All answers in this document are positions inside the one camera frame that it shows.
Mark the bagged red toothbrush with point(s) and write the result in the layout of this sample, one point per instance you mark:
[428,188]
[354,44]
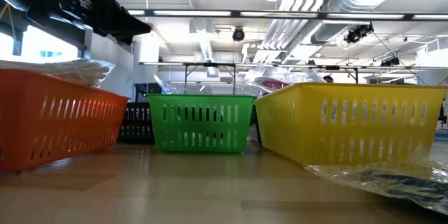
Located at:
[274,84]

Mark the black ceiling dome camera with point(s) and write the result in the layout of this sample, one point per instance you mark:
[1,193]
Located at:
[238,35]

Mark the green plastic basket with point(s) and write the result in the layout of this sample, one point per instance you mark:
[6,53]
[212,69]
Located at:
[199,126]

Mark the black metal stand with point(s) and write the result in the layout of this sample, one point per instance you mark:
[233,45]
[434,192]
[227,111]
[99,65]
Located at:
[332,67]
[210,64]

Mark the person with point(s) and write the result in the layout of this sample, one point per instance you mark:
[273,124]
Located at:
[328,78]

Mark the blue mat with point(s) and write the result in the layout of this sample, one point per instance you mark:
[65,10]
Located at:
[441,134]

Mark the black equipment stand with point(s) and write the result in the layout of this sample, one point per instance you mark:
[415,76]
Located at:
[442,115]

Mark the yellow plastic basket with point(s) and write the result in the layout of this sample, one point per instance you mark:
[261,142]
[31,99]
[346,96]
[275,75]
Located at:
[350,126]

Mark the black coil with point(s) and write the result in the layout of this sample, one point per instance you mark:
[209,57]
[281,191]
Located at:
[402,185]

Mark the ceiling light rail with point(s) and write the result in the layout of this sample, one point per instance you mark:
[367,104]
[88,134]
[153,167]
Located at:
[238,14]

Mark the orange plastic basket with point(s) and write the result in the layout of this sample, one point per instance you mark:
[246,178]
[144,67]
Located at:
[52,122]

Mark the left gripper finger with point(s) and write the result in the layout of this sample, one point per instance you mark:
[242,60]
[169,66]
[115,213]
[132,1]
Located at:
[122,19]
[122,36]

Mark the bagged blue toothbrush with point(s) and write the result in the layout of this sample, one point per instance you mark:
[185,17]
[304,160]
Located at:
[309,74]

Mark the bagged white toothbrush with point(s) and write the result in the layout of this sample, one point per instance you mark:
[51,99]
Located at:
[250,89]

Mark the white vanity pack bag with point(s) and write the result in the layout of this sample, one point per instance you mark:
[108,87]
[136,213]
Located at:
[77,71]

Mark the bright window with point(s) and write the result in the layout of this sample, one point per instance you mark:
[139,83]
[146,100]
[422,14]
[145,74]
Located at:
[45,49]

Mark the black plastic basket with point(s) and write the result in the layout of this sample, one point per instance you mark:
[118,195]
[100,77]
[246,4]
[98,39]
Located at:
[253,115]
[136,122]

